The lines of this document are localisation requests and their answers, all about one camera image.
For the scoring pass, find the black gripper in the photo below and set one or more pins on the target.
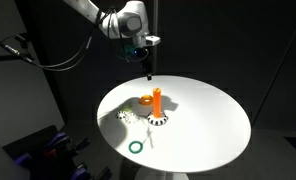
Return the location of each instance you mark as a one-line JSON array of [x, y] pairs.
[[145, 58]]

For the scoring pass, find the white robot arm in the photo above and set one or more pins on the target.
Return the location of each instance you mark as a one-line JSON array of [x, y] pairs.
[[128, 23]]

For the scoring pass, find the teal connector block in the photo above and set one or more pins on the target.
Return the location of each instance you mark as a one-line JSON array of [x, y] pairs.
[[129, 52]]

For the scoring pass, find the grey vertical pole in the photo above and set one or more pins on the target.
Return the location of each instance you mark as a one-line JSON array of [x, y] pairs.
[[155, 20]]

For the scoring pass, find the white curved cover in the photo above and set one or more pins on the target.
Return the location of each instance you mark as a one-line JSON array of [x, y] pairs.
[[4, 160]]

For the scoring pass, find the orange post checkered base stand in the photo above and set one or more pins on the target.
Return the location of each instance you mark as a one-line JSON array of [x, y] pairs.
[[157, 100]]

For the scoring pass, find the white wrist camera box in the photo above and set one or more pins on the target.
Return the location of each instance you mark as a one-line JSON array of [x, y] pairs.
[[153, 40]]

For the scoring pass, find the white table pedestal base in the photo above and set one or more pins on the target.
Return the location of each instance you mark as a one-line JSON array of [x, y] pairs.
[[161, 176]]

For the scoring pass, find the black upright post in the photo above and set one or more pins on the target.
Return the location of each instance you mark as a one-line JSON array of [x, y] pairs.
[[44, 66]]

